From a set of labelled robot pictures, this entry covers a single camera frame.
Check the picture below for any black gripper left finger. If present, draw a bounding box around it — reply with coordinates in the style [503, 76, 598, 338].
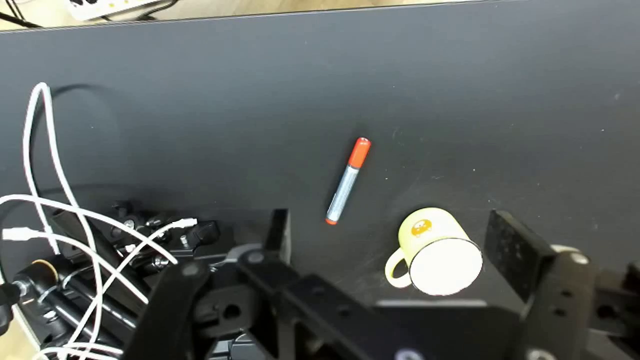
[237, 211, 374, 360]

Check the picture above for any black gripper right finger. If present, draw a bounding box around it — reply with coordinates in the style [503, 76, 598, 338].
[484, 211, 595, 360]

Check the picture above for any orange capped grey marker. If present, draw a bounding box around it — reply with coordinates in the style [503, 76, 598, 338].
[325, 137, 372, 226]

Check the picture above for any cream yellow mug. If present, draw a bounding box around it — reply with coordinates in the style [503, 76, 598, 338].
[384, 209, 484, 297]

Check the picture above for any white cable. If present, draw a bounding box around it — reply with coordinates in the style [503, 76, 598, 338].
[0, 80, 199, 360]

